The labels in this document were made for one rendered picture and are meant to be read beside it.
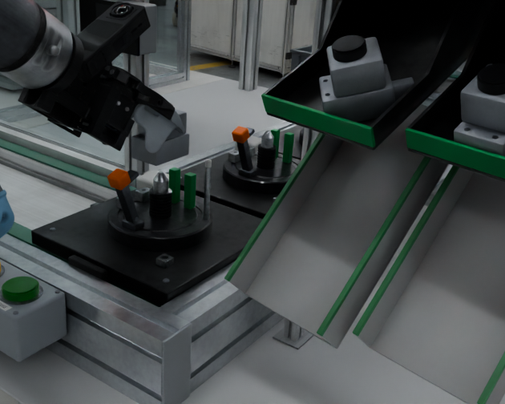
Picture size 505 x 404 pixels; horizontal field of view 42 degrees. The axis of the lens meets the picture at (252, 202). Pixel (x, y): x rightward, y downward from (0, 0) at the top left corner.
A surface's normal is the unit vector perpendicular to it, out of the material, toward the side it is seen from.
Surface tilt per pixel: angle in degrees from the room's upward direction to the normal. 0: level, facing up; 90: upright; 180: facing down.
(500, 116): 115
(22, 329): 90
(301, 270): 45
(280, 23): 90
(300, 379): 0
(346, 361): 0
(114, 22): 26
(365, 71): 108
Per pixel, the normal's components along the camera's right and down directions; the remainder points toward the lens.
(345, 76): 0.00, 0.66
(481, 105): -0.67, 0.61
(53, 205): 0.07, -0.91
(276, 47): -0.68, 0.25
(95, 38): -0.16, -0.68
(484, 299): -0.45, -0.47
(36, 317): 0.82, 0.28
